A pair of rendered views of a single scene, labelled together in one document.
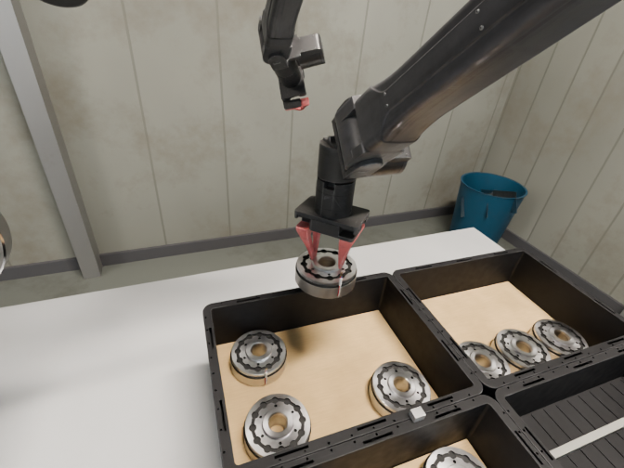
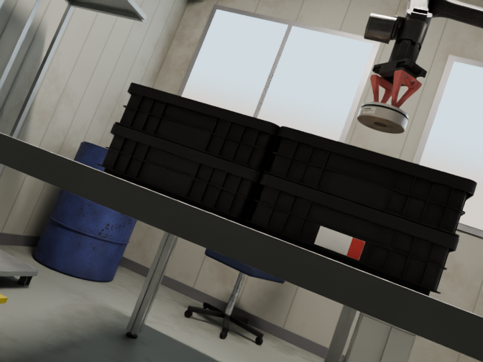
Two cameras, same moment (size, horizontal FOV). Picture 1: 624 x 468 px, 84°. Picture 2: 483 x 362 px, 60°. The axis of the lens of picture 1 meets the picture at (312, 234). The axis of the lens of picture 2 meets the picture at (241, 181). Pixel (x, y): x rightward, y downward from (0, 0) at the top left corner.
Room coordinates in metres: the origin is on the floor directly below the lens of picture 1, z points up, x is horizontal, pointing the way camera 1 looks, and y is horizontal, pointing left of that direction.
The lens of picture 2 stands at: (1.29, 0.39, 0.70)
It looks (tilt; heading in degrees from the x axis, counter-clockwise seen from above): 6 degrees up; 222
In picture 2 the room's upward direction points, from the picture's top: 21 degrees clockwise
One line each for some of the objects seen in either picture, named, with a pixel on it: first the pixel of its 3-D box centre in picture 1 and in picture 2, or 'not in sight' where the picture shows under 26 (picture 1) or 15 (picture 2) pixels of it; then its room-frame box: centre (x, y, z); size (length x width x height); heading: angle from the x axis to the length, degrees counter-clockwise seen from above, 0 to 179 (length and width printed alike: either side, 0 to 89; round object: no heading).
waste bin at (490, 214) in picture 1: (484, 214); not in sight; (2.20, -1.21, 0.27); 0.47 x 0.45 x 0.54; 24
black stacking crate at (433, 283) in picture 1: (499, 321); (210, 144); (0.55, -0.42, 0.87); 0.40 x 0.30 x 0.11; 113
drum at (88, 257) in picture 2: not in sight; (98, 210); (-0.42, -2.33, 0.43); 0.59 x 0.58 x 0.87; 24
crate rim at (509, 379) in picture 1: (508, 305); (217, 126); (0.55, -0.42, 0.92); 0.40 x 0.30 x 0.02; 113
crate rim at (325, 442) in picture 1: (331, 348); (368, 172); (0.39, -0.05, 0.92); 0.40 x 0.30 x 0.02; 113
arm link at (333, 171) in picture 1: (342, 160); (408, 34); (0.47, -0.03, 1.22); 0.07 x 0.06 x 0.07; 114
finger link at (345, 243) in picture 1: (335, 240); (388, 90); (0.46, -0.04, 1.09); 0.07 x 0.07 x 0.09; 68
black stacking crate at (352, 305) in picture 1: (328, 367); (361, 193); (0.39, -0.05, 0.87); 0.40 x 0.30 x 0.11; 113
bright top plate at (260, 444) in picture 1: (278, 424); not in sight; (0.29, 0.02, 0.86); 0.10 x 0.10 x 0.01
